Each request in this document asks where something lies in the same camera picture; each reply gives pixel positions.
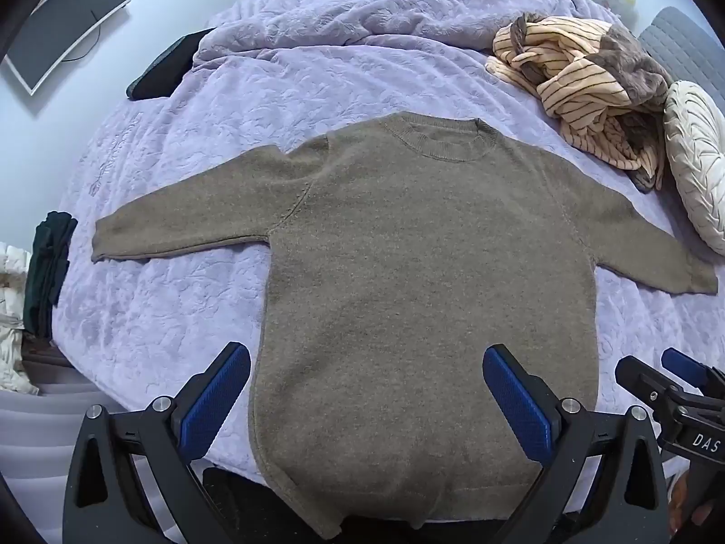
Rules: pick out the olive brown knit sweater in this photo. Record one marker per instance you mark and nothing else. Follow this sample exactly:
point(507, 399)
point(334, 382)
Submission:
point(425, 272)

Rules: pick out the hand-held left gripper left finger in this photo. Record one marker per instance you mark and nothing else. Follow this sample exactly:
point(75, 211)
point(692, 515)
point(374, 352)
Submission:
point(218, 402)

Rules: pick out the white-framed monitor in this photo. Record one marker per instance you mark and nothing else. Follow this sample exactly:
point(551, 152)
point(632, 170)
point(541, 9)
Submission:
point(62, 17)

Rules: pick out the grey bed base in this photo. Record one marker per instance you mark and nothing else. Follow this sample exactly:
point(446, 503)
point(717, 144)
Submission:
point(39, 436)

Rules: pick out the cream striped cloth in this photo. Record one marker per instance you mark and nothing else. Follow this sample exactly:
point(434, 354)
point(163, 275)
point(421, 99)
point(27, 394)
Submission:
point(583, 90)

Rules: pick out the white round textured pillow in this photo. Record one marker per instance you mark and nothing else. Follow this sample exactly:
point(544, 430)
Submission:
point(699, 153)

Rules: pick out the person's right hand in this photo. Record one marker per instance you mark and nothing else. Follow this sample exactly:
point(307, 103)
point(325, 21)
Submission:
point(694, 507)

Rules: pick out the dark green folded clothes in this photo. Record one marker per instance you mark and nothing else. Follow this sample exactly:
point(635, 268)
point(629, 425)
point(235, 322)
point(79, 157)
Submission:
point(48, 272)

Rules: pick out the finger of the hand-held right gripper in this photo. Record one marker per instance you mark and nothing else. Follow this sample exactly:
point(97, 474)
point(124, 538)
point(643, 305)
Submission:
point(682, 364)
point(643, 379)

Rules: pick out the grey-brown fuzzy cloth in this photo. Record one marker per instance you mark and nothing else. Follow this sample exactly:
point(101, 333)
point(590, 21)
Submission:
point(631, 65)

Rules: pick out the white quilted cloth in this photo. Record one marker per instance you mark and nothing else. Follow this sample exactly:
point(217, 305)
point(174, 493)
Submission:
point(11, 317)

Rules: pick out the purple embossed blanket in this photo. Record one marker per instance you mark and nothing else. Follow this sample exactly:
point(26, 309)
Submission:
point(198, 141)

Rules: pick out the grey quilted chair back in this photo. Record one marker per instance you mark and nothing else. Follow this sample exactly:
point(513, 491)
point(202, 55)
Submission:
point(682, 48)

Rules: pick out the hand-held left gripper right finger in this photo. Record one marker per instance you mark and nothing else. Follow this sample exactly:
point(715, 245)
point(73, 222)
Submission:
point(518, 408)

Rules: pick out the black cushion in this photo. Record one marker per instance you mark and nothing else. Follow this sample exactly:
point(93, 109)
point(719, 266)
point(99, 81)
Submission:
point(164, 71)

